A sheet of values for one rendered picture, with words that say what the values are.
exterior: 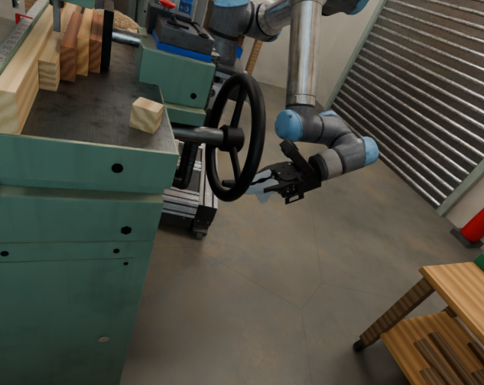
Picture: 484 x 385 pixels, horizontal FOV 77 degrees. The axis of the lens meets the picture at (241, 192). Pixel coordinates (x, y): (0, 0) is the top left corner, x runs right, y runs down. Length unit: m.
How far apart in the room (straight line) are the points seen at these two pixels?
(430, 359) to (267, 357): 0.63
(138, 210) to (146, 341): 0.81
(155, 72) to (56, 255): 0.35
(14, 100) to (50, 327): 0.47
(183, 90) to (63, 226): 0.32
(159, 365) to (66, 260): 0.73
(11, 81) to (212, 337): 1.10
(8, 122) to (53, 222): 0.17
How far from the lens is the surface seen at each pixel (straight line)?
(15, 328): 0.73
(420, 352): 1.54
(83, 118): 0.45
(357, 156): 0.82
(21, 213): 0.50
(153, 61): 0.60
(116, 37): 0.65
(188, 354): 1.25
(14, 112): 0.40
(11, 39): 0.51
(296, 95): 0.80
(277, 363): 1.35
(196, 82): 0.63
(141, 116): 0.44
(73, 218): 0.50
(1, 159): 0.43
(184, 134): 0.66
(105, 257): 0.57
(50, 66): 0.50
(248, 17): 1.26
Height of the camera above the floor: 1.11
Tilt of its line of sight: 34 degrees down
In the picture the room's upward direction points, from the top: 23 degrees clockwise
